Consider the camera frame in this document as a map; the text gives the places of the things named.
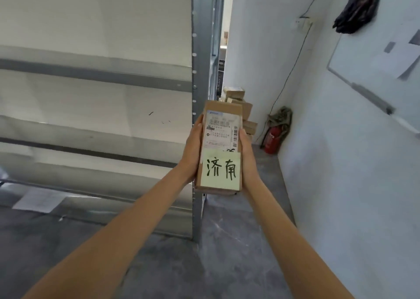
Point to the person's left hand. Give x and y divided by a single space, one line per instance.
190 154

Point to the person's right hand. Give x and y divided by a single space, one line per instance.
247 159

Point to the person's right thumb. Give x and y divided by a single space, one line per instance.
243 144

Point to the person's left thumb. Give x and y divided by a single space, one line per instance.
198 135

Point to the brown cardboard parcel with label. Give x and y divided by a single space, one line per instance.
220 138

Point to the brown cardboard box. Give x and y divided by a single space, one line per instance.
215 191

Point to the person's left forearm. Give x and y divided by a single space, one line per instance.
108 239

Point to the person's right forearm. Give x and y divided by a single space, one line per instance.
288 243

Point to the red fire extinguisher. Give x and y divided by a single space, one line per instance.
272 140

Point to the yellow sticky note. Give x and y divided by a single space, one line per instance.
220 169

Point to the pile of brown cardboard boxes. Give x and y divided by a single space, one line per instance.
241 107

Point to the grey metal shelving rack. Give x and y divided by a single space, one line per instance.
98 112

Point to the white paper sheet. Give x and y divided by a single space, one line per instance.
38 200

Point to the black bag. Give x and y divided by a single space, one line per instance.
356 8

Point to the white wall socket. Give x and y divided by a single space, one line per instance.
303 24

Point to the whiteboard with grey frame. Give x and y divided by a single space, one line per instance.
370 69

